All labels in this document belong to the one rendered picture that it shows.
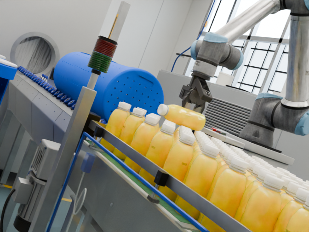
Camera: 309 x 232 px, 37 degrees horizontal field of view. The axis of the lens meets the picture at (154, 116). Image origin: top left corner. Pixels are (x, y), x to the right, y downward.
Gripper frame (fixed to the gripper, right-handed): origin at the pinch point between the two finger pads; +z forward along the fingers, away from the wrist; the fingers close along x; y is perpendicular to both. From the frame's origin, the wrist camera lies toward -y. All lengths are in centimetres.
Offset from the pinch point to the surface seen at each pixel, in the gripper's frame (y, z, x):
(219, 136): -8.9, 0.2, -10.6
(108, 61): -23, -11, 48
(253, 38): 345, -118, -266
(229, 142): -12.7, 1.0, -13.0
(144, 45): 539, -72, -209
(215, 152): -62, 1, 28
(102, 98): 23.7, 3.0, 27.1
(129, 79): 23.2, -8.2, 19.0
